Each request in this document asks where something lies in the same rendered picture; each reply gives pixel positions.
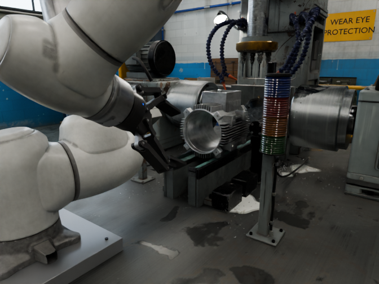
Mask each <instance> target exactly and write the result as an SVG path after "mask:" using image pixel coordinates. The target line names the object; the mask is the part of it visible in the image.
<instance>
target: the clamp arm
mask: <svg viewBox="0 0 379 284"><path fill-rule="evenodd" d="M276 64H277V62H268V63H267V73H276Z"/></svg>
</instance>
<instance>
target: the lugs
mask: <svg viewBox="0 0 379 284"><path fill-rule="evenodd" d="M239 110H241V111H246V110H247V108H246V107H244V105H241V106H240V107H239ZM191 111H192V109H191V108H187V109H186V110H185V111H184V112H183V113H184V114H185V116H187V115H188V114H189V113H190V112H191ZM214 117H215V118H216V119H217V121H218V120H221V119H222V118H223V117H224V115H223V113H222V112H221V111H217V112H216V113H215V114H214ZM184 147H185V148H186V150H190V149H191V148H190V147H189V146H188V144H187V143H185V144H184ZM222 152H223V150H222V148H221V147H219V148H217V149H216V150H214V151H213V153H214V155H215V156H218V155H220V154H221V153H222Z"/></svg>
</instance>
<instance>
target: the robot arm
mask: <svg viewBox="0 0 379 284"><path fill-rule="evenodd" d="M39 2H40V5H41V10H42V15H43V19H44V21H43V20H42V19H40V18H38V17H35V16H28V15H6V16H4V17H3V18H2V19H0V81H1V82H2V83H4V84H5V85H6V86H8V87H9V88H11V89H13V90H14V91H16V92H18V93H19V94H21V95H23V96H25V97H27V98H28V99H30V100H32V101H34V102H36V103H38V104H40V105H43V106H44V107H47V108H50V109H52V110H55V111H57V112H61V113H64V114H66V116H67V117H65V118H64V120H63V121H62V123H61V125H60V127H59V141H57V142H50V141H48V138H47V136H46V135H45V134H43V133H41V132H40V131H38V130H35V129H32V128H29V127H13V128H6V129H3V130H0V281H2V280H4V279H7V278H9V277H11V276H12V275H13V274H15V273H16V272H18V271H19V270H21V269H23V268H25V267H27V266H29V265H31V264H33V263H35V262H37V261H40V262H42V263H45V264H51V263H53V262H55V261H56V260H57V259H58V254H57V251H59V250H61V249H63V248H65V247H67V246H70V245H73V244H76V243H78V242H79V241H80V240H81V235H80V233H78V232H75V231H72V230H70V229H68V228H66V227H65V226H64V225H62V224H61V220H60V216H59V210H61V209H62V208H64V207H65V206H66V205H68V204H69V203H71V202H73V201H76V200H79V199H84V198H89V197H92V196H95V195H98V194H101V193H104V192H107V191H109V190H112V189H114V188H116V187H119V186H120V185H122V184H123V183H125V182H127V181H128V180H129V179H131V178H132V177H133V176H134V175H135V174H136V173H137V172H138V171H139V170H140V168H141V165H142V163H143V158H144V159H145V160H146V161H147V162H148V163H149V164H150V165H151V166H152V167H153V168H154V169H155V171H156V172H157V173H158V174H160V173H163V172H167V171H169V169H170V168H174V167H175V168H178V167H182V166H186V165H187V162H185V161H182V160H181V159H178V158H176V157H173V156H167V154H166V153H165V151H164V149H163V147H162V146H161V144H160V142H159V141H158V139H157V137H156V132H155V130H154V129H153V126H152V114H151V112H150V110H151V109H152V108H154V107H156V108H158V109H159V110H161V111H163V112H164V113H166V114H167V115H169V116H171V117H173V116H175V115H178V114H181V111H180V110H179V109H178V108H176V107H175V106H173V105H172V104H170V103H169V101H167V100H166V99H167V95H166V94H163V95H161V92H162V88H161V87H143V86H142V85H140V84H138V85H136V86H133V87H131V86H130V84H129V83H127V82H126V81H124V80H123V79H122V78H120V77H119V76H117V75H116V72H117V71H118V70H119V68H120V67H121V65H122V64H123V63H124V62H125V61H126V60H127V59H128V58H129V57H131V56H132V55H133V54H135V53H136V52H138V51H139V50H140V49H141V48H143V47H144V46H145V45H146V44H147V43H148V42H149V41H150V40H151V39H152V38H153V37H154V36H155V35H156V34H157V33H158V31H159V30H160V29H161V28H162V27H163V26H164V25H165V24H166V22H167V21H168V20H169V19H170V18H171V16H172V15H173V13H174V12H175V11H176V10H177V8H178V7H179V5H180V4H181V2H182V0H39ZM153 95H154V97H155V98H154V99H152V100H151V101H149V102H147V103H145V101H144V99H143V98H142V97H141V96H153ZM147 132H150V134H148V135H144V134H146V133H147Z"/></svg>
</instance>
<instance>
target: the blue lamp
mask: <svg viewBox="0 0 379 284"><path fill-rule="evenodd" d="M291 81H292V78H291V77H265V86H264V97H273V98H286V97H290V91H291V89H290V88H291Z"/></svg>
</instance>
